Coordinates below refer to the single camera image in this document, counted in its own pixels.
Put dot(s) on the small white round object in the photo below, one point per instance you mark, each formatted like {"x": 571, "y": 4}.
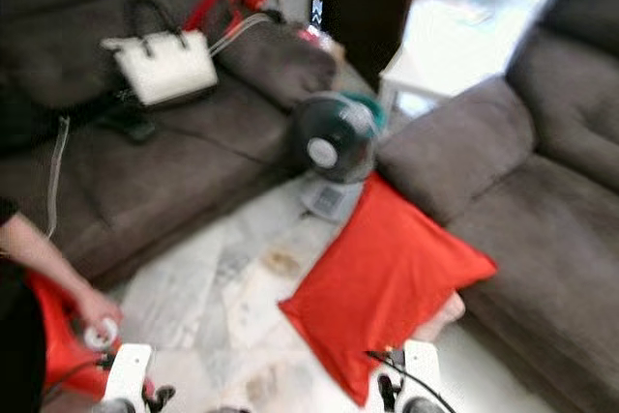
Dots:
{"x": 99, "y": 336}

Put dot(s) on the red pillow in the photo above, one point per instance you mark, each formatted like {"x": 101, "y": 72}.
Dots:
{"x": 382, "y": 278}

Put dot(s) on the person's bare forearm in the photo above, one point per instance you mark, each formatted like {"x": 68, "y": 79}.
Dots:
{"x": 48, "y": 258}

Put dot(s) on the dark brown two-seat sofa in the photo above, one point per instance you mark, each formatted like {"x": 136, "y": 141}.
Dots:
{"x": 542, "y": 220}

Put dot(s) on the person's hand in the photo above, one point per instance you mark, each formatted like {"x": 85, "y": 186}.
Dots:
{"x": 99, "y": 311}

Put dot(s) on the pink soft pouf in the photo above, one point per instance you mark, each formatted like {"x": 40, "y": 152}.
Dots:
{"x": 440, "y": 316}

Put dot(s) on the red cloth bundle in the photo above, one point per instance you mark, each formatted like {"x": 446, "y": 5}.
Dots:
{"x": 63, "y": 336}

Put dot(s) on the person in black clothes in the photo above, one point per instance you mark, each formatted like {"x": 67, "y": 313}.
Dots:
{"x": 14, "y": 355}

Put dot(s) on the black table fan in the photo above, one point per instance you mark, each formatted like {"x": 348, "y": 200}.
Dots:
{"x": 334, "y": 142}

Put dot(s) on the teal plastic basket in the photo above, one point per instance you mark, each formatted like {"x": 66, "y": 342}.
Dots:
{"x": 369, "y": 108}

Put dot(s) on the white low table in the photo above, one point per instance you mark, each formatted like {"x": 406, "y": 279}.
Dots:
{"x": 411, "y": 74}

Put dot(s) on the thin pale rod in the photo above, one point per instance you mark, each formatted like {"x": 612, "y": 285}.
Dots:
{"x": 240, "y": 32}

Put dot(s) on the dark wooden cabinet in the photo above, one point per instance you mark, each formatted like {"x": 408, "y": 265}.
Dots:
{"x": 368, "y": 2}

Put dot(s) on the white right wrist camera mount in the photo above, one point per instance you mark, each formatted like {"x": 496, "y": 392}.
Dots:
{"x": 424, "y": 369}

